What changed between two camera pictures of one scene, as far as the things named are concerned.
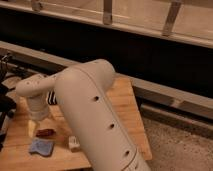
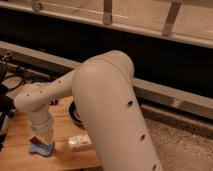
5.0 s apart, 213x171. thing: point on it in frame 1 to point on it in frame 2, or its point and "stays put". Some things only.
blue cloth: [42, 146] stays put
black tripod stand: [7, 106] stays put
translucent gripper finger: [31, 127] to [47, 138]
